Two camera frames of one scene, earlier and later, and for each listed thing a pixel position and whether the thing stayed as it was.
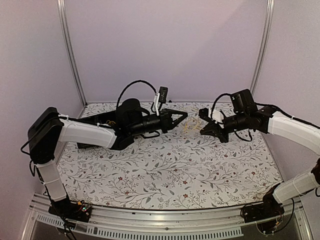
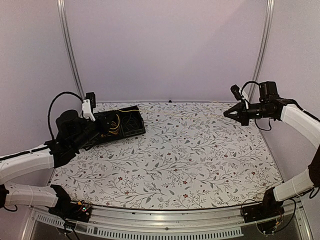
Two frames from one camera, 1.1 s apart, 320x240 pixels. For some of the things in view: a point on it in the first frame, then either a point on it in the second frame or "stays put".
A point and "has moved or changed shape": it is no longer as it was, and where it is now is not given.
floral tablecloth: (186, 168) stays put
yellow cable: (192, 124) has moved or changed shape
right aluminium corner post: (267, 26) stays put
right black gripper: (212, 127) to (242, 117)
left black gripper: (166, 122) to (104, 125)
